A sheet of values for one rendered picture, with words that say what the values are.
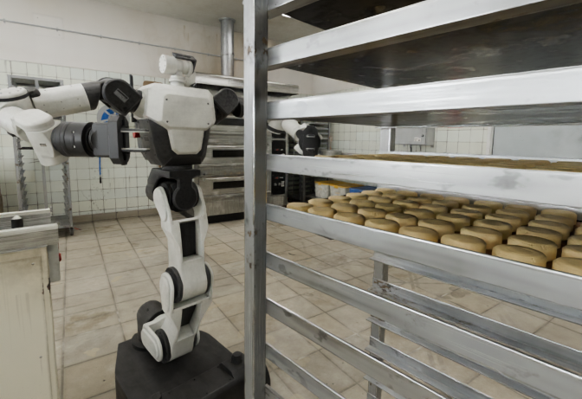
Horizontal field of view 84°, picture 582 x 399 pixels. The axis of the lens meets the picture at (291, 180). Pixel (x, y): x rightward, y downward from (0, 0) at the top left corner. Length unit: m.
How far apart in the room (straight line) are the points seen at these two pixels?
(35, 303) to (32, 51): 4.38
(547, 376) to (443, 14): 0.37
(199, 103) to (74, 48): 4.21
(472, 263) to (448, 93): 0.18
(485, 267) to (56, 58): 5.31
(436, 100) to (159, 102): 1.02
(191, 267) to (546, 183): 1.21
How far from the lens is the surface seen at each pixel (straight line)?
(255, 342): 0.67
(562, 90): 0.38
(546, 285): 0.39
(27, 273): 1.31
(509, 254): 0.43
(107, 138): 0.92
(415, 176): 0.41
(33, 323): 1.37
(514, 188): 0.38
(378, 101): 0.44
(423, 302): 0.94
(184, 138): 1.30
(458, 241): 0.45
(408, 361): 1.04
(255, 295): 0.63
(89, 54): 5.45
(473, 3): 0.41
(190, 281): 1.38
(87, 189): 5.38
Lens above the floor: 1.18
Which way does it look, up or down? 7 degrees down
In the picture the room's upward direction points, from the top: 1 degrees clockwise
